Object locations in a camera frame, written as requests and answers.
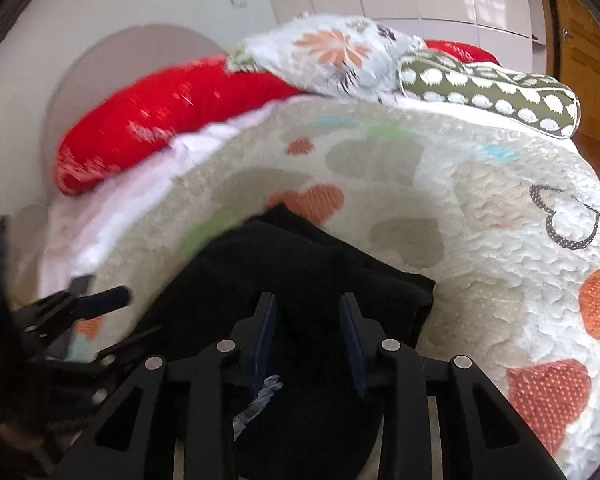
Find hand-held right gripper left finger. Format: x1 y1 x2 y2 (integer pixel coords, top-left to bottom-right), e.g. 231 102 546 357
55 291 281 480

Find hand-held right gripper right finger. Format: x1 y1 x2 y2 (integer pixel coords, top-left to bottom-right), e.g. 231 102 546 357
339 291 569 480

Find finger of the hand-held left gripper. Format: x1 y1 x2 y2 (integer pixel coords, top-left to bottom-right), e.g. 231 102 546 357
12 275 132 347
30 325 163 413

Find black pants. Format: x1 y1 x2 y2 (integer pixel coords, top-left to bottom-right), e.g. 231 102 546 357
130 205 437 480

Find white bed sheet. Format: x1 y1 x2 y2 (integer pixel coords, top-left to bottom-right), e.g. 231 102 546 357
39 100 283 291

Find white heart-print quilt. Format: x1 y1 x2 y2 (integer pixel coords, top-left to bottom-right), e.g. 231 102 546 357
37 95 600 480

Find large red pillow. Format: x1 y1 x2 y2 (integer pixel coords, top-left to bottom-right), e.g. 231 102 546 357
54 54 303 197

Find grey round headboard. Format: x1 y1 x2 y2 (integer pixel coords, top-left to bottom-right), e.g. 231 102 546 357
41 22 227 202

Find floral white pillow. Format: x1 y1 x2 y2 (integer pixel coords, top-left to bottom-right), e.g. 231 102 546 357
225 14 427 102

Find green white-dotted bolster pillow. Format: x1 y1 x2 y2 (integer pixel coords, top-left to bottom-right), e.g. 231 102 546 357
397 50 582 139

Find small red pillow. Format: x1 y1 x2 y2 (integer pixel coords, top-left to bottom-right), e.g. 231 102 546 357
424 39 502 67

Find wooden door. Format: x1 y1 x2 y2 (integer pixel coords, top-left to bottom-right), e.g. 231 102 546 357
544 0 600 142

